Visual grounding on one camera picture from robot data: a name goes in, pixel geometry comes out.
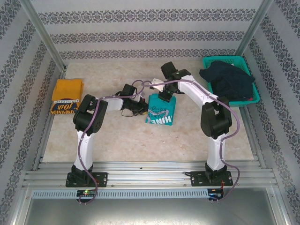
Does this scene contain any teal printed t-shirt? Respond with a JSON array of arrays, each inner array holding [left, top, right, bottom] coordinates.
[[144, 93, 177, 127]]

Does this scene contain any teal plastic mesh basket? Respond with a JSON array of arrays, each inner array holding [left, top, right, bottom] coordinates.
[[202, 55, 260, 109]]

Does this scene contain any navy blue t-shirt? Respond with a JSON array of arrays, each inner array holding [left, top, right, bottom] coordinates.
[[199, 60, 255, 102]]

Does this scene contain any yellow printed folded t-shirt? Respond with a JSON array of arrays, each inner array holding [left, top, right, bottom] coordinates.
[[50, 79, 85, 117]]

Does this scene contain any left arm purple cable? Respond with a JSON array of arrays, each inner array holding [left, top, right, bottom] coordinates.
[[78, 79, 150, 205]]

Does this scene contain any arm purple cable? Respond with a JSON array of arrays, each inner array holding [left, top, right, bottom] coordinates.
[[78, 79, 150, 205], [131, 79, 241, 203]]

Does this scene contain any aluminium mounting rail beam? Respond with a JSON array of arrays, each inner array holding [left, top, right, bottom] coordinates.
[[22, 160, 279, 188]]

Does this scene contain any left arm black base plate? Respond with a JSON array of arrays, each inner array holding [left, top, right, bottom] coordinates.
[[65, 172, 108, 188]]

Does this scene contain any slotted grey cable duct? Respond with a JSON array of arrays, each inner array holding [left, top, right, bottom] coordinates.
[[31, 189, 209, 199]]

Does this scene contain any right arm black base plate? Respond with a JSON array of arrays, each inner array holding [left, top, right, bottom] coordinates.
[[190, 171, 233, 187]]

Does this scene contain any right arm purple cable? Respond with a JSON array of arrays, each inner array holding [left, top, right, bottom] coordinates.
[[131, 79, 241, 203]]

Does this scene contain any aluminium frame post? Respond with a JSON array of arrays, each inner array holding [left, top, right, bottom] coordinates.
[[20, 0, 68, 71], [234, 0, 275, 58]]

